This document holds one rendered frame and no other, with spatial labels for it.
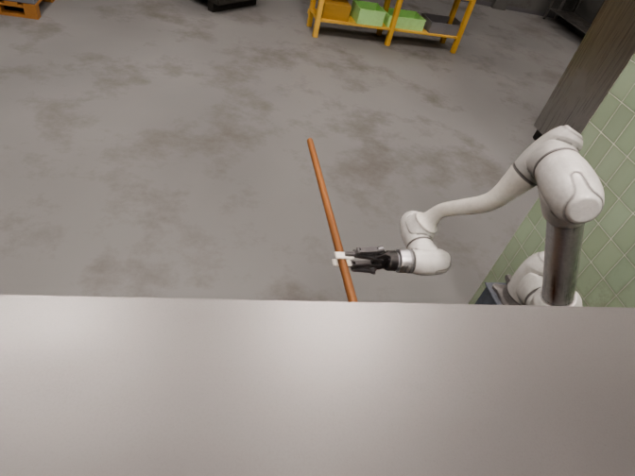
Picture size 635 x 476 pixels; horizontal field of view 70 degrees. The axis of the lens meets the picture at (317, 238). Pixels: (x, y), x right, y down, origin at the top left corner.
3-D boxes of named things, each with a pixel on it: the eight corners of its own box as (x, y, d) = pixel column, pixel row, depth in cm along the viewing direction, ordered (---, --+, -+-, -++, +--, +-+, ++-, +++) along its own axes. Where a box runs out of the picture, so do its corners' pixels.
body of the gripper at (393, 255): (402, 260, 162) (377, 259, 160) (395, 276, 168) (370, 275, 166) (396, 245, 168) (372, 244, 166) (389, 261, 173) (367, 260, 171)
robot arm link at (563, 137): (506, 153, 144) (519, 178, 134) (554, 109, 134) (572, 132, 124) (535, 172, 149) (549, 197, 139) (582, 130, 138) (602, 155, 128)
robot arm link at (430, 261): (409, 280, 170) (400, 254, 178) (447, 281, 173) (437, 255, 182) (419, 263, 162) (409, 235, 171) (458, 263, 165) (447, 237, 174)
